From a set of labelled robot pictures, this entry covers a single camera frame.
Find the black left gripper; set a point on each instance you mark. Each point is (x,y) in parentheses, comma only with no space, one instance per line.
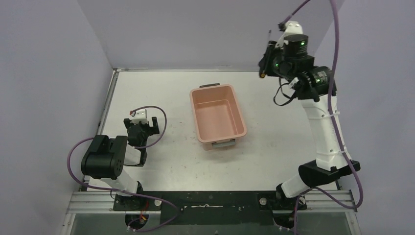
(140,127)

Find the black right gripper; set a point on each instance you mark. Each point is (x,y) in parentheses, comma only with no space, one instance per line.
(273,44)

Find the black yellow screwdriver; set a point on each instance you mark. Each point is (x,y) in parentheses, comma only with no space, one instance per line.
(262,63)

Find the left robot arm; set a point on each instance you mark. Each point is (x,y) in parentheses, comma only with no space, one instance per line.
(173,130)

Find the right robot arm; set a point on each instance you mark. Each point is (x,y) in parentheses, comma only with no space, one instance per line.
(315,88)

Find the pink plastic bin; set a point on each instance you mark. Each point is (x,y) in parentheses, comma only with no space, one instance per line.
(217,115)

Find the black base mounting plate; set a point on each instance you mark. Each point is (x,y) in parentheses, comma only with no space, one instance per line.
(211,207)

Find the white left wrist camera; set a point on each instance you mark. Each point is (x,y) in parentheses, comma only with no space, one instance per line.
(139,116)

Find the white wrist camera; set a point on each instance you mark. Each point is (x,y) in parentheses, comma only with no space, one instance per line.
(139,116)
(289,28)

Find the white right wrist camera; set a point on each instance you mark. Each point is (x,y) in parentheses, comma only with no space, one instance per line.
(289,28)

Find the aluminium frame rail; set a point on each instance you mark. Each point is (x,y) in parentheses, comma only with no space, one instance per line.
(93,202)

